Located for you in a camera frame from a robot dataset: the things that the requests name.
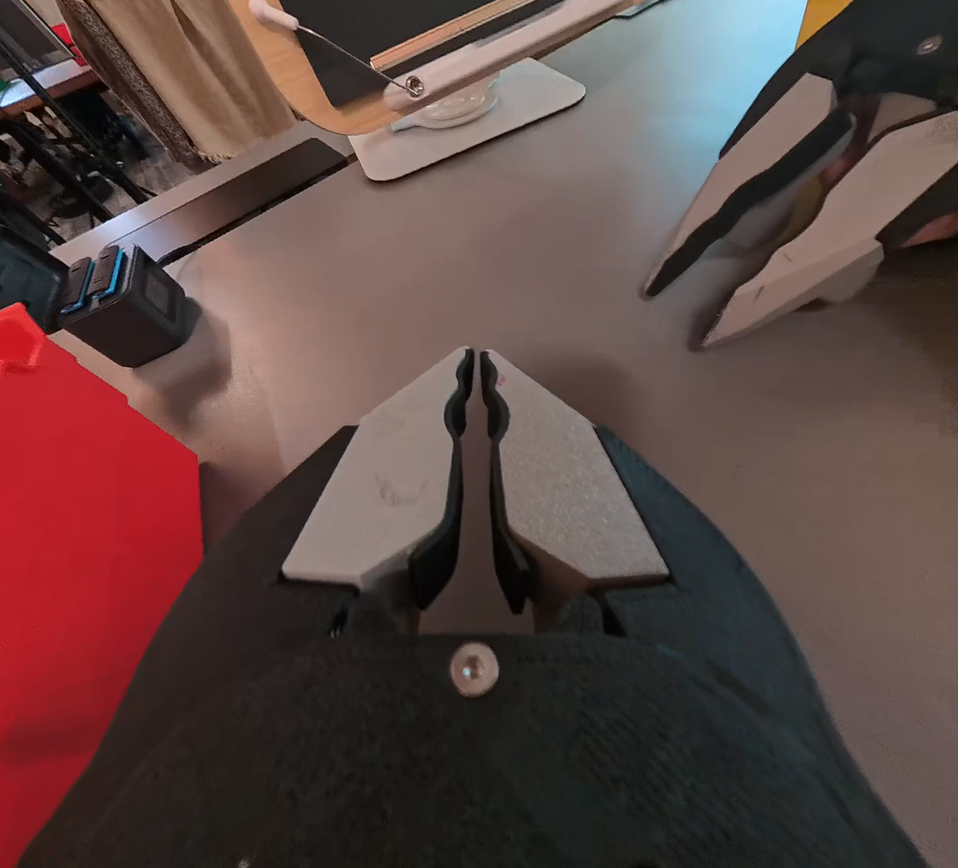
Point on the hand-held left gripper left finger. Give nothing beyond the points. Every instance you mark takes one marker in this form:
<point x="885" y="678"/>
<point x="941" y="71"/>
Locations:
<point x="374" y="494"/>

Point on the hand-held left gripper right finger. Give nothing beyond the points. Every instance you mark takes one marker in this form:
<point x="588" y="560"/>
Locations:
<point x="577" y="494"/>

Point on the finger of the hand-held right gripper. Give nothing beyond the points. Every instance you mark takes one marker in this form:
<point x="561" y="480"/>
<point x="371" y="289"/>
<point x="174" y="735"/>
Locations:
<point x="853" y="209"/>
<point x="756" y="146"/>

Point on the red plastic bin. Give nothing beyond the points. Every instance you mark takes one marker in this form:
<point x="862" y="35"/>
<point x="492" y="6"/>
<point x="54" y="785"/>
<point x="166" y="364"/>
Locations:
<point x="75" y="554"/>

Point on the person's right hand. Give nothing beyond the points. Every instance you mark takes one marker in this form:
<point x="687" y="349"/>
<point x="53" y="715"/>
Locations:
<point x="931" y="227"/>

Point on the blue and black device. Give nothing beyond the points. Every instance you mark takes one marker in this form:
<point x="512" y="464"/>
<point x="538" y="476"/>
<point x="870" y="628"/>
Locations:
<point x="127" y="302"/>

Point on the black board on stand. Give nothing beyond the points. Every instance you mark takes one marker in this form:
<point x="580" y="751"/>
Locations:
<point x="270" y="15"/>

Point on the beige hanging cloth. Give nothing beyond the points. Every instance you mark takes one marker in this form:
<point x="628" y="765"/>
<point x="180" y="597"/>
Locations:
<point x="150" y="15"/>

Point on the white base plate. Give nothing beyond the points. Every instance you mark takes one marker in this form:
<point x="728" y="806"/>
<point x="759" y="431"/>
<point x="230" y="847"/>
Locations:
<point x="524" y="112"/>

